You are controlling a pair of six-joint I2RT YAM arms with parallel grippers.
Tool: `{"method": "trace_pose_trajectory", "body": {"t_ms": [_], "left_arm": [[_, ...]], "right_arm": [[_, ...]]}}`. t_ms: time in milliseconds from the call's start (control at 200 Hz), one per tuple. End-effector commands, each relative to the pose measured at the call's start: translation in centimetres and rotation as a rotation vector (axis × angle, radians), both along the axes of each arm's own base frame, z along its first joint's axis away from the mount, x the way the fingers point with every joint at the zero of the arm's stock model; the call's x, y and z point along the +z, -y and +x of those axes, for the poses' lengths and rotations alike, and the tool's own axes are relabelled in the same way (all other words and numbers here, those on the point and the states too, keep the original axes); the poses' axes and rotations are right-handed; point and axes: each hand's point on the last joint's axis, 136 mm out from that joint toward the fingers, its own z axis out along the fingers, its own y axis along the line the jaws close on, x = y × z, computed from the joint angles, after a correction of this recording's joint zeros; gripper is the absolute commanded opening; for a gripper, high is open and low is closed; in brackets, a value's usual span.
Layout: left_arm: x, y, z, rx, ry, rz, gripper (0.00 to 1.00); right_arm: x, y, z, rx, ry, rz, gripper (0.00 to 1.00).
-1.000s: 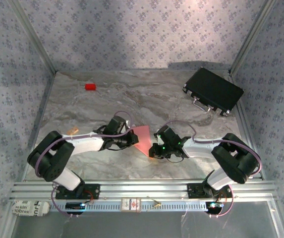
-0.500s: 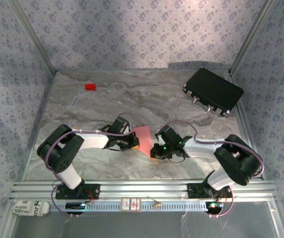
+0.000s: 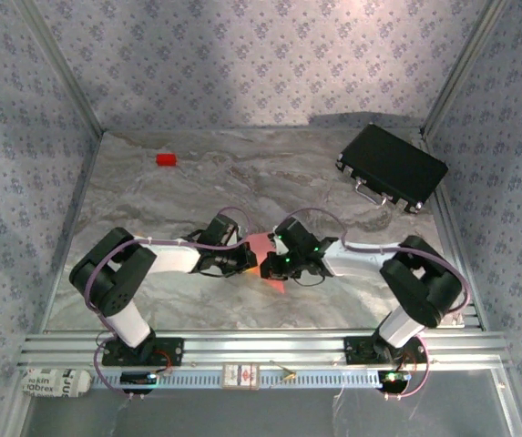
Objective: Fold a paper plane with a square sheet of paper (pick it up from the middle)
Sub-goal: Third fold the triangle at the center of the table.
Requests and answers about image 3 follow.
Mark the aluminium table side rail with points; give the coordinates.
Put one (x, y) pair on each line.
(451, 223)
(78, 205)

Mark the aluminium mounting rail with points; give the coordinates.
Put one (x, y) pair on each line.
(265, 346)

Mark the small red block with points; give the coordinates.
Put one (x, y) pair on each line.
(166, 160)

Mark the grey flat panel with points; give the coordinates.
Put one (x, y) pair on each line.
(260, 414)

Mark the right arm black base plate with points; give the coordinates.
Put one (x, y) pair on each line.
(356, 350)

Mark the small card on rail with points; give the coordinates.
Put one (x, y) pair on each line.
(241, 376)

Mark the white label tag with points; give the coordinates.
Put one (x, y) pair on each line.
(53, 383)

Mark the black controller board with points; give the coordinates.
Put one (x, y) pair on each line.
(137, 380)
(393, 381)

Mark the aluminium frame post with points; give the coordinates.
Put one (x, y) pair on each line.
(64, 68)
(462, 68)

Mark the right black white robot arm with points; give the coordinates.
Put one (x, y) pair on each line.
(361, 264)

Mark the right black controller board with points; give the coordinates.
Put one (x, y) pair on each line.
(393, 381)

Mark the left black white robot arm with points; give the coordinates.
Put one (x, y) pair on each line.
(174, 261)

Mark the small brass clip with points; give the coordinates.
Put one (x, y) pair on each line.
(288, 375)

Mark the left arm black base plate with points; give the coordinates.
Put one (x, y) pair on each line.
(169, 350)

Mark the pink square paper sheet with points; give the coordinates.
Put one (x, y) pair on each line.
(260, 246)

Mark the left black controller board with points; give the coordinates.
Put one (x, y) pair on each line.
(137, 380)

